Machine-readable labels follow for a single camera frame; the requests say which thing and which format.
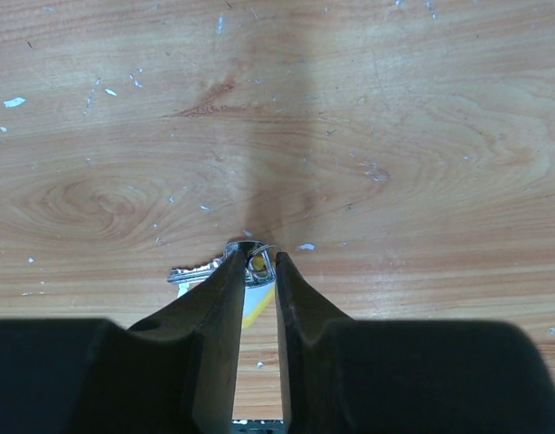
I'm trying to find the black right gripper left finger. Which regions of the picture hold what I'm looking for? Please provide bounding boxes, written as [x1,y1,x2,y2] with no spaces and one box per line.
[0,252,246,433]

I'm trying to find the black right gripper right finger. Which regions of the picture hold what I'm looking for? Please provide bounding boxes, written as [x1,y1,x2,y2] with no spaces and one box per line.
[276,253,555,433]

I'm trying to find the key with yellow tag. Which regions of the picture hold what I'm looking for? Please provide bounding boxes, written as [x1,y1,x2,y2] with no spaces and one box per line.
[167,240,277,328]

